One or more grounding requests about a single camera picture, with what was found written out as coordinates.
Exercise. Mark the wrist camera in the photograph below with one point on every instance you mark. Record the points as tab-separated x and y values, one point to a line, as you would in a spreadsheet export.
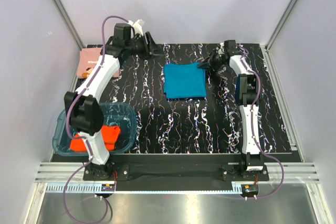
137	26
220	48

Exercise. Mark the orange t-shirt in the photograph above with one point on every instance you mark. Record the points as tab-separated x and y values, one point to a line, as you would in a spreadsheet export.
110	136

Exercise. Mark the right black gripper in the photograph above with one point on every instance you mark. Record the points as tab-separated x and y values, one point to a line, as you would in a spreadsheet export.
213	59

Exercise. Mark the front aluminium rail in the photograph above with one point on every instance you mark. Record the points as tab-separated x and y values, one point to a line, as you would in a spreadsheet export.
272	172

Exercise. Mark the blue t-shirt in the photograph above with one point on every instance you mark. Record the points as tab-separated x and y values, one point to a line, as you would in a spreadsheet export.
184	81

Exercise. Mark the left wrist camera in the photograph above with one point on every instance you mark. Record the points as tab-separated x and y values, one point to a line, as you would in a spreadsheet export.
137	26

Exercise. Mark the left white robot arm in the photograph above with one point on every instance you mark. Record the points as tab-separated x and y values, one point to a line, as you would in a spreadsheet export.
84	117

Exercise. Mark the clear blue plastic bin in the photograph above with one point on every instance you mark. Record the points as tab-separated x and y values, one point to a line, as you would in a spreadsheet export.
115	114

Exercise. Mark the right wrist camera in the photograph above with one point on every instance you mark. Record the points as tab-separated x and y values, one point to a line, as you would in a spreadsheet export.
220	48

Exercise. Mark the aluminium frame post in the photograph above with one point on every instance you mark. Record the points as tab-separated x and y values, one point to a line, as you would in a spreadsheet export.
68	23
286	14

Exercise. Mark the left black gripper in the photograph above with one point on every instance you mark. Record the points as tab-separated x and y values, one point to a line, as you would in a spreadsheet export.
145	45

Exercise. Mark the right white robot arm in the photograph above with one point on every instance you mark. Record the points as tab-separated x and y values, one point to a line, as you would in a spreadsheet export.
247	98

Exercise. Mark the left aluminium frame post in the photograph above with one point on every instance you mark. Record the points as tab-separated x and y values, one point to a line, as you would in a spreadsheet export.
68	23

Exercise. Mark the right aluminium frame post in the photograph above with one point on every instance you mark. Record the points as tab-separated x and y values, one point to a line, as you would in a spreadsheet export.
286	14

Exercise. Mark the left connector box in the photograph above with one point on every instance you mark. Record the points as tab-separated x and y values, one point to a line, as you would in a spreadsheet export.
108	187

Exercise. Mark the connector box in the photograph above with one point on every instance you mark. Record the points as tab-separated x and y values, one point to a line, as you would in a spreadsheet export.
108	187
250	189

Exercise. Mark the pink folded t-shirt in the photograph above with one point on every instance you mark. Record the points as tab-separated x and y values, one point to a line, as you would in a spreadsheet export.
90	60

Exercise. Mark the right connector box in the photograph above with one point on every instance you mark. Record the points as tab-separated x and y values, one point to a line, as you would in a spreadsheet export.
250	189

